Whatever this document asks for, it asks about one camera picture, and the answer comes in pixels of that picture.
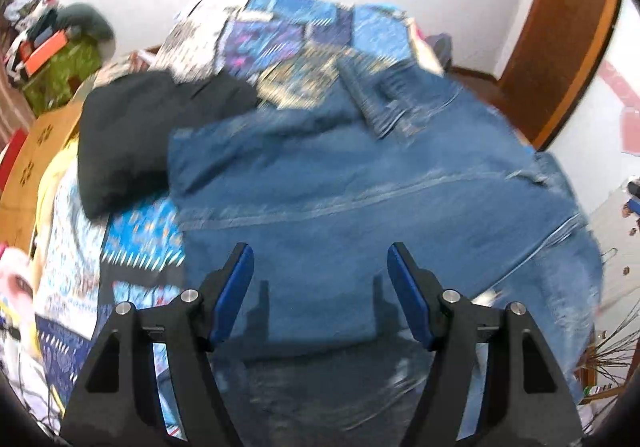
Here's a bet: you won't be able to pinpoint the wooden headboard with cutouts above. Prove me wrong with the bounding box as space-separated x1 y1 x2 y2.
0 97 86 258

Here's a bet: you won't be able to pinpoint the pink cloth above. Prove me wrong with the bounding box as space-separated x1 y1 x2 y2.
0 247 36 318

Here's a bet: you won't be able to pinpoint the dark green round cushion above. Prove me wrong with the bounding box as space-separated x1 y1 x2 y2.
52 2 116 45

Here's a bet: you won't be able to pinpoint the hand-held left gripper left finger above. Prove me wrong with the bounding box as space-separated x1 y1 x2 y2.
60 242 256 447

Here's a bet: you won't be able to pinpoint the pile of assorted clutter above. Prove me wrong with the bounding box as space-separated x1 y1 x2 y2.
2 0 61 78

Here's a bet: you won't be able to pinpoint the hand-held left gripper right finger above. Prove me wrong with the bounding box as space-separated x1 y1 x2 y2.
387 242 583 447

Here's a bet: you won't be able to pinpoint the black garment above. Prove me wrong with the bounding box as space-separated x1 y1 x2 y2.
77 72 261 220

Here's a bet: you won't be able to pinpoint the dried twigs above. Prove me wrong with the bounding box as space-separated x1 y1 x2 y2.
575 297 640 393

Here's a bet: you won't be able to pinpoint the orange grey patterned cloth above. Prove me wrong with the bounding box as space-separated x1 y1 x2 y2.
92 52 168 90

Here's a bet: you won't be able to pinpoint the brown wooden door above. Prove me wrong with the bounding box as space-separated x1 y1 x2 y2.
492 0 626 152

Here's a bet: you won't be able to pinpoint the blue patchwork blanket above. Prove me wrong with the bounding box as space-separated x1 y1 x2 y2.
35 0 451 438

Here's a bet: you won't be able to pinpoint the orange box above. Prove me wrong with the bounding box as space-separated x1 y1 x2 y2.
22 32 68 78

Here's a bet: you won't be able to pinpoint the blue denim jeans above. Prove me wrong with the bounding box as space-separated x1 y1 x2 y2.
167 52 606 447

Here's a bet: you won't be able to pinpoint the red box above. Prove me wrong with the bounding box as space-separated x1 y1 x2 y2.
0 129 28 188

